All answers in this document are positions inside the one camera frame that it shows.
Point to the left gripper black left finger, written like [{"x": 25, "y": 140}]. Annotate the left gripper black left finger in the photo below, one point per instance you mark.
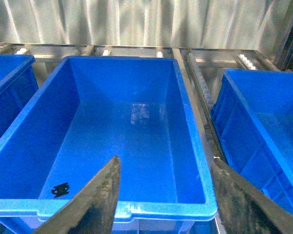
[{"x": 92, "y": 209}]

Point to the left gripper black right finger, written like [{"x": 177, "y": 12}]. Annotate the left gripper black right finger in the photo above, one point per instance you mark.
[{"x": 243, "y": 209}]

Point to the blue bin with buttons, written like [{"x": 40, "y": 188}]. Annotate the blue bin with buttons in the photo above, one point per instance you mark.
[{"x": 17, "y": 85}]

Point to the small black plastic clip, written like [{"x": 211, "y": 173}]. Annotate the small black plastic clip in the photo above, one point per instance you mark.
[{"x": 60, "y": 190}]

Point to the blue right target bin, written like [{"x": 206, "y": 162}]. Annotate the blue right target bin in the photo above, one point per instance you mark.
[{"x": 253, "y": 119}]

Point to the empty blue middle bin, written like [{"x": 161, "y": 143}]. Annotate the empty blue middle bin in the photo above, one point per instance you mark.
[{"x": 87, "y": 111}]

